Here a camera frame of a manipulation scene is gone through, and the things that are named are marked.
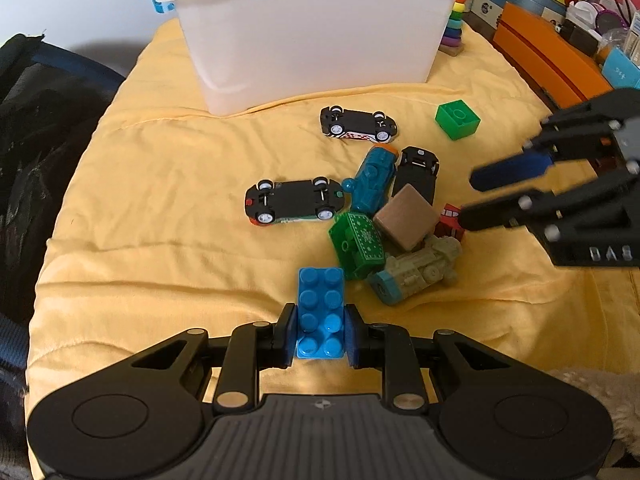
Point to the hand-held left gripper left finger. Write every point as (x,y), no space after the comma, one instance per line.
(286,336)

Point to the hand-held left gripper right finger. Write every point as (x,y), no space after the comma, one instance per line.
(356,336)

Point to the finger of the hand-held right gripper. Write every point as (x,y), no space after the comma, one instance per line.
(510,170)
(495,212)

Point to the blue building block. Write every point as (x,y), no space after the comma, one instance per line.
(321,310)

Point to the red toy vehicle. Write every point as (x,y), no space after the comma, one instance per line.
(450,217)

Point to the green building block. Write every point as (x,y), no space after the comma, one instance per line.
(457,120)

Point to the black toy car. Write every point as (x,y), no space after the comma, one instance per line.
(417,170)

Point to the beige toy train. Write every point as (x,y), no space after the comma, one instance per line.
(415,270)

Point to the brown wooden block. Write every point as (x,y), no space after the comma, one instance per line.
(405,217)

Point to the green toy train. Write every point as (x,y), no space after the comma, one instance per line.
(361,240)

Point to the orange box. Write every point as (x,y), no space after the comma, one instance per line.
(545,55)

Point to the teal toy train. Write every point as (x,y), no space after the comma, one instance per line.
(372,180)

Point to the green and white toy car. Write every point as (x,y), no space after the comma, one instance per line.
(295,200)

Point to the light blue box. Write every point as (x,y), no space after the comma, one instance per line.
(622,67)

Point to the beige fuzzy cushion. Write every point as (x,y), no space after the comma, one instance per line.
(620,400)

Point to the yellow cloth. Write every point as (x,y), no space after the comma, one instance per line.
(165,240)

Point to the white and red toy car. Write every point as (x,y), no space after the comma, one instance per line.
(357,122)

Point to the white round case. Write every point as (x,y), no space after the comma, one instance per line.
(587,12)

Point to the white plastic storage bin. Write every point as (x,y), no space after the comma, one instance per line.
(310,30)

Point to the black mesh chair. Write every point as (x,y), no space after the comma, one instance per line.
(40,160)

